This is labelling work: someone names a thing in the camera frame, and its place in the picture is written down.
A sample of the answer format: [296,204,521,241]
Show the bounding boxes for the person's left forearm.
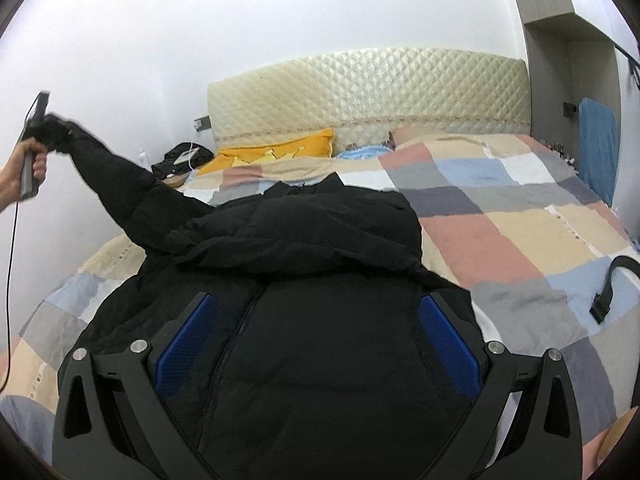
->
[0,159,23,214]

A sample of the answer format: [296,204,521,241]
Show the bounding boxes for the hanging black strap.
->
[615,42,640,83]

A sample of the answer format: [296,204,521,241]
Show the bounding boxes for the light blue cloth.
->
[334,142,397,159]

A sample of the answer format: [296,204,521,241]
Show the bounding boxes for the person's left hand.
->
[14,139,49,192]

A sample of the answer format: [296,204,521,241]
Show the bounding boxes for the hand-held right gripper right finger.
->
[419,291,586,480]

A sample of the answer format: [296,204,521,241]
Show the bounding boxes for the black belt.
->
[589,255,640,324]

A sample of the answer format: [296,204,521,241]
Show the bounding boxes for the person's blue jeans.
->
[0,394,57,467]

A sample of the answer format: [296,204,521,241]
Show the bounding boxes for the black bag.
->
[151,142,216,180]

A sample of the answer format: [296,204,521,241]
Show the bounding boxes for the black puffer jacket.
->
[37,114,483,480]

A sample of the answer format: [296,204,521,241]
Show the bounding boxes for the yellow pillow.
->
[216,128,336,168]

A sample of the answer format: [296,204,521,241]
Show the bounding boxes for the pink pillow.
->
[387,126,481,150]

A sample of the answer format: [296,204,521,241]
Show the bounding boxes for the cluster of small bottles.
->
[547,142,578,163]

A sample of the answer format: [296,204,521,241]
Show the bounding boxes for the cream quilted headboard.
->
[206,49,531,153]

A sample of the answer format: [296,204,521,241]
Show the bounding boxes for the blue towel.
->
[577,97,619,206]

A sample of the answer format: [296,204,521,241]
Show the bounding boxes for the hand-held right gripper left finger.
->
[52,292,221,480]

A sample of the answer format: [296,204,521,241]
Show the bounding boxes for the plaid patchwork quilt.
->
[17,127,640,441]

